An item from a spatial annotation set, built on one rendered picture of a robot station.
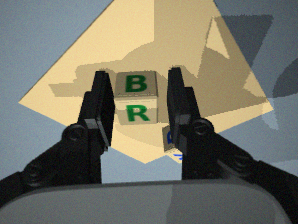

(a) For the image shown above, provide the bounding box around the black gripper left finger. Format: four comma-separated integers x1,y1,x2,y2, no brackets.
0,71,115,208

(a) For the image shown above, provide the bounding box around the beige flat mat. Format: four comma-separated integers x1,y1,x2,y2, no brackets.
18,0,273,163

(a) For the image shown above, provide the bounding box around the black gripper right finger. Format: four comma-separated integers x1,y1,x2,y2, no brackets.
167,67,298,224

